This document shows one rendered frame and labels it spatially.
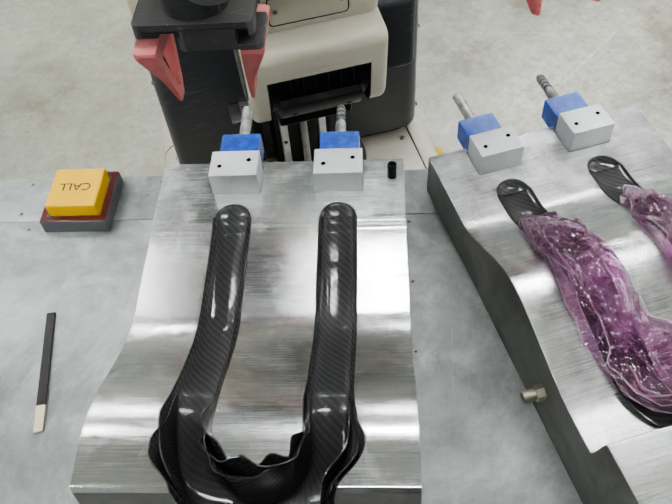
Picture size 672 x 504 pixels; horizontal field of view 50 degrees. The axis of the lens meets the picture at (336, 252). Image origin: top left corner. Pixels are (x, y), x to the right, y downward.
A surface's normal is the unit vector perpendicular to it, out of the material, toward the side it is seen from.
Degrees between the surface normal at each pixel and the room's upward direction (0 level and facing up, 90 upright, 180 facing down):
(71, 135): 0
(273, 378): 27
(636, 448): 0
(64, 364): 0
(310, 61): 98
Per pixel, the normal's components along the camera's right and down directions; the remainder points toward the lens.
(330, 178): -0.03, 0.79
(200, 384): -0.01, -0.90
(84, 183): -0.06, -0.61
